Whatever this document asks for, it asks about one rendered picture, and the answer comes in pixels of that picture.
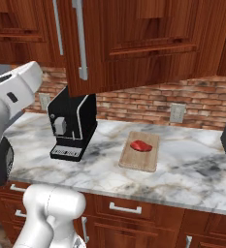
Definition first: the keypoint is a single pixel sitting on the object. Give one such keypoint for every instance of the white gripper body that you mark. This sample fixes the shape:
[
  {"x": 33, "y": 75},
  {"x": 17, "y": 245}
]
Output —
[{"x": 32, "y": 76}]

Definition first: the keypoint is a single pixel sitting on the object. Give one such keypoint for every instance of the wooden base cabinet door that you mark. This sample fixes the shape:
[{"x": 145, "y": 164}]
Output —
[
  {"x": 211, "y": 242},
  {"x": 127, "y": 235}
]

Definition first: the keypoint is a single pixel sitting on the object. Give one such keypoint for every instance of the wooden cutting board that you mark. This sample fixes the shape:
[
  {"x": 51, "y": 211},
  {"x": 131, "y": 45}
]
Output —
[{"x": 143, "y": 160}]

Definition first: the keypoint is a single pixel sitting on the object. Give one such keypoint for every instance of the red raw meat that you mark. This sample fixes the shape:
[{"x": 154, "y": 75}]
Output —
[{"x": 141, "y": 146}]

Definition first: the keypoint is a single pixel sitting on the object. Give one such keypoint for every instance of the black coffee machine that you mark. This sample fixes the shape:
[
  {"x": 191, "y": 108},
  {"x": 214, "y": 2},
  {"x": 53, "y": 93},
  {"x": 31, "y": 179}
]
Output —
[{"x": 74, "y": 126}]

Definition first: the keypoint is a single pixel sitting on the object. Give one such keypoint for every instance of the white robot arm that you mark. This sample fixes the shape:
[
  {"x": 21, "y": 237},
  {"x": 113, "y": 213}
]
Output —
[{"x": 46, "y": 206}]

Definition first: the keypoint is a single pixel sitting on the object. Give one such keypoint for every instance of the wooden drawer front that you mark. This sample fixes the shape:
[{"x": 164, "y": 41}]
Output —
[
  {"x": 221, "y": 226},
  {"x": 7, "y": 213},
  {"x": 163, "y": 210},
  {"x": 4, "y": 190}
]

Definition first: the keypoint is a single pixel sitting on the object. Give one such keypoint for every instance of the grey wall outlet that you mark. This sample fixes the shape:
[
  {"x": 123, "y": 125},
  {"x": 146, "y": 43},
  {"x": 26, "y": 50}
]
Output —
[
  {"x": 44, "y": 101},
  {"x": 177, "y": 113}
]

